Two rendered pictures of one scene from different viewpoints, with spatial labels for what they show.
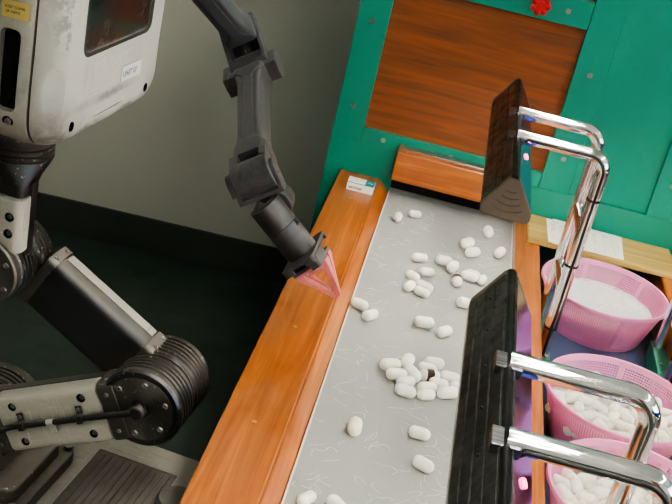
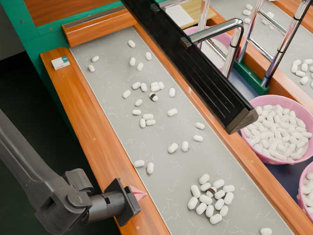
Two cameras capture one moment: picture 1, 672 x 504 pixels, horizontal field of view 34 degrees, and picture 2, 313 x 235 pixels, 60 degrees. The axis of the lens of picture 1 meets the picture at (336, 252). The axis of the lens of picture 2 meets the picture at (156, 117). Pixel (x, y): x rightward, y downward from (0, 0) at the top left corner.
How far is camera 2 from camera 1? 1.47 m
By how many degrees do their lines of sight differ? 40
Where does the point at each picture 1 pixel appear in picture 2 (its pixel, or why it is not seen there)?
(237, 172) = (54, 228)
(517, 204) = (252, 118)
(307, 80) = not seen: outside the picture
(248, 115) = (10, 158)
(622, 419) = (281, 133)
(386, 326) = (160, 166)
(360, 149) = (42, 39)
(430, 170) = (87, 31)
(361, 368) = (182, 217)
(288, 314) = not seen: hidden behind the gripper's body
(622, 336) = not seen: hidden behind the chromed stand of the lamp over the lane
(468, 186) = (109, 27)
